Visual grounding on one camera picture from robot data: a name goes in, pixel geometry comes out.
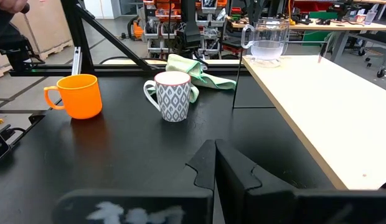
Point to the wooden pallet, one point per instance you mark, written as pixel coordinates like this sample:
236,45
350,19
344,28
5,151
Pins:
56,49

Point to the silver aluminium bracket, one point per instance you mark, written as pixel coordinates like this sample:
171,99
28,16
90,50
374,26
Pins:
76,62

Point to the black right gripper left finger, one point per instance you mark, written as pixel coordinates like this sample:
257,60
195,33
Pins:
205,168

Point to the grey white patterned mug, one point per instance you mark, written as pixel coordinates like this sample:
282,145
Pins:
174,99

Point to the black table-level camera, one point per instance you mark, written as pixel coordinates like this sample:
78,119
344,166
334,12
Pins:
0,149

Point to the person's hand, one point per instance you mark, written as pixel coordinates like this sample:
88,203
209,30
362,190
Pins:
7,4

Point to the parts bin rack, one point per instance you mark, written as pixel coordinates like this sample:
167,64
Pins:
152,31

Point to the black equipment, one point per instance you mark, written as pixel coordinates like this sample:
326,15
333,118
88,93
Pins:
15,46

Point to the green panel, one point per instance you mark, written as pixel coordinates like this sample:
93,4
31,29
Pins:
319,15

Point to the wooden workbench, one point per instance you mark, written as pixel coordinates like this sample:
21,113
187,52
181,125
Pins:
336,26

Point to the green microfibre cloth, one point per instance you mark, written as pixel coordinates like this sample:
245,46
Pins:
183,63

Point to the wooden shelf with black legs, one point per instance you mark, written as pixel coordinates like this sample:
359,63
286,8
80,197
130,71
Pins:
336,109

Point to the black aluminium table frame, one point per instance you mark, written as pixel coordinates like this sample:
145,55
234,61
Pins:
82,31

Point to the clear glass mug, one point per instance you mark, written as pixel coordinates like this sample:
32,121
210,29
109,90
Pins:
267,49

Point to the orange shop vacuum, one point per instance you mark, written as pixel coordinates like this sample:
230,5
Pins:
137,31

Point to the orange plastic mug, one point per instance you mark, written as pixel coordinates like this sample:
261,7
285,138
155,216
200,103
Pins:
81,99

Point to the large cardboard box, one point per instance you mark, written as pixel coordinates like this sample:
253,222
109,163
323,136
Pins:
46,25

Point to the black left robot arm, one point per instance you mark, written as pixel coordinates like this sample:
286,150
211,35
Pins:
188,31

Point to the black office chair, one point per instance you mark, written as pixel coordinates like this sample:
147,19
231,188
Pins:
376,37

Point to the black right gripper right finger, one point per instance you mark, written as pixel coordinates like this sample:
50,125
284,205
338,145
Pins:
230,186

